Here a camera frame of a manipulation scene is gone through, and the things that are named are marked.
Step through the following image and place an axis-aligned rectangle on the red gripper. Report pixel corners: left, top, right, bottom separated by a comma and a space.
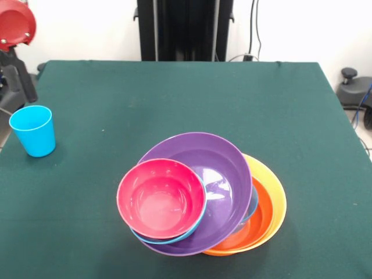
0, 0, 39, 105

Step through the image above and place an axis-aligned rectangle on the pink bowl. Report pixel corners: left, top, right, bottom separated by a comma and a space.
117, 158, 207, 239

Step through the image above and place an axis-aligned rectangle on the purple bowl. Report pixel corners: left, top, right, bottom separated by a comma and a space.
138, 132, 253, 257

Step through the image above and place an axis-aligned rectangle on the small light blue bowl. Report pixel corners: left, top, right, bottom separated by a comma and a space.
130, 173, 208, 245

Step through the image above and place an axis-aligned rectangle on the large blue bowl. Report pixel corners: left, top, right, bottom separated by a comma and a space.
243, 186, 260, 221

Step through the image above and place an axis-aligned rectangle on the red-orange bowl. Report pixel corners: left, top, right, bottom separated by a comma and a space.
221, 177, 274, 252

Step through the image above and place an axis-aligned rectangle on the black office chair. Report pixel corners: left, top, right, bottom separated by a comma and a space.
0, 58, 47, 114
338, 68, 372, 111

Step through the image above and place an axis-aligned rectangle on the blue cup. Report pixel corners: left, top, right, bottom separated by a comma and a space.
9, 105, 56, 158

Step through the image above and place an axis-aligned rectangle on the large orange bowl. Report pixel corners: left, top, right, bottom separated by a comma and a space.
202, 154, 287, 257

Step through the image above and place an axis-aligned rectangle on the dark green tablecloth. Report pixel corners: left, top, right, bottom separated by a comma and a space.
0, 60, 372, 279

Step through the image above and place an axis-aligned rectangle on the black hanging cable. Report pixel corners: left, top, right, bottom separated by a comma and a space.
251, 0, 262, 61

